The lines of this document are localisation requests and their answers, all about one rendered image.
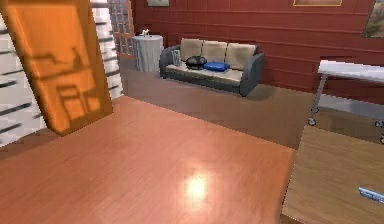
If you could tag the blue flat cushion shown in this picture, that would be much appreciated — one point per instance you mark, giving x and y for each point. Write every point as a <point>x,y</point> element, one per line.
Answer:
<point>216,66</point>

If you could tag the grey sofa with beige cushions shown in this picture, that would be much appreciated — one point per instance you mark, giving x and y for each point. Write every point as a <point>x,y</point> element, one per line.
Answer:
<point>213,63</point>

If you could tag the grey striped small pillow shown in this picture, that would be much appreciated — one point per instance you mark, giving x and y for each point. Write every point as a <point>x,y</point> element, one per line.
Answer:
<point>176,57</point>

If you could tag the round table with grey cloth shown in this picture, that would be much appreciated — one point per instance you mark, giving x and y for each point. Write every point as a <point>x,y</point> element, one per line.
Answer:
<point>147,53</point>

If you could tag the small white object on table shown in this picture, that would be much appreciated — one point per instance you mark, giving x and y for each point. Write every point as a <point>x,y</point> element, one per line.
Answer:
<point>144,32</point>

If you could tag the brown lattice window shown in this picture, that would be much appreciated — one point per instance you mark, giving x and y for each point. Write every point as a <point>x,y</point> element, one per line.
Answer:
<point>122,26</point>

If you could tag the orange wooden room door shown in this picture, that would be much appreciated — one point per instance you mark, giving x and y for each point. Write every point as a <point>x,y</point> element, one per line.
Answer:
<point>63,63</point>

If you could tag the white table on wheels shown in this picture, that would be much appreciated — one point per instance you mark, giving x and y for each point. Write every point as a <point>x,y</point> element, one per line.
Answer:
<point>350,71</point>

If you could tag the small grey wall picture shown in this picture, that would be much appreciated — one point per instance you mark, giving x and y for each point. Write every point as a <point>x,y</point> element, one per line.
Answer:
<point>158,2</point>

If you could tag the gold framed wall picture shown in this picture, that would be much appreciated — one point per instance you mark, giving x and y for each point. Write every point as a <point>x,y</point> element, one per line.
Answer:
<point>317,2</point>

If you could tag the green landscape wall picture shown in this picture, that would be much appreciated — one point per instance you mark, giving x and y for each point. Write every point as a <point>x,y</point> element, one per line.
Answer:
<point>375,20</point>

